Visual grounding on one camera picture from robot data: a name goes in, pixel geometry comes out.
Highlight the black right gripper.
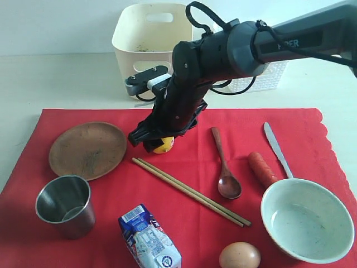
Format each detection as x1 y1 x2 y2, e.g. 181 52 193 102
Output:
128 74 208 153

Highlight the yellow lemon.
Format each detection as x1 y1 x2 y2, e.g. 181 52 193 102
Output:
153 136 175 154

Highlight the blue white milk carton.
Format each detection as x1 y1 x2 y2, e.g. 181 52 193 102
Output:
118 204 182 268

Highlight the red sausage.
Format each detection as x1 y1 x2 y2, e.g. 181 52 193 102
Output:
248 152 278 189

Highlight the brown egg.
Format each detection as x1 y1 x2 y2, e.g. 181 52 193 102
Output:
219 242 261 268

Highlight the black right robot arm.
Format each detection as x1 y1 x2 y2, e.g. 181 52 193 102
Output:
125 1 356 152

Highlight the lower wooden chopstick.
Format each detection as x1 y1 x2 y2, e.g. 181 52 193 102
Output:
131 157 245 227

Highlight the brown wooden plate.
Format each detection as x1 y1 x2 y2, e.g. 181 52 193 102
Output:
49 121 127 181

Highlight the brown wooden spoon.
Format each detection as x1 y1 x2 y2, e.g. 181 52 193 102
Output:
211 127 242 199

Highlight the stainless steel cup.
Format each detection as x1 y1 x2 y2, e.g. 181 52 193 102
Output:
35 175 95 240

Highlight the cream plastic bin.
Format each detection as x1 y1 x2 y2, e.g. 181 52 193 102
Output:
112 3 193 80

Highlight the red table cloth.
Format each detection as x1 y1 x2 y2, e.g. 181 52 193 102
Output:
1 108 356 267

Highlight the silver table knife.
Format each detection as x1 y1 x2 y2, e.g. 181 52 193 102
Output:
263 122 293 178

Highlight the white woven plastic basket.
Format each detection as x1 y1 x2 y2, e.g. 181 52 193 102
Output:
213 18 294 94

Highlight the pale green bowl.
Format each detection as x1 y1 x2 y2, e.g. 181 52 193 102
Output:
260 178 355 264

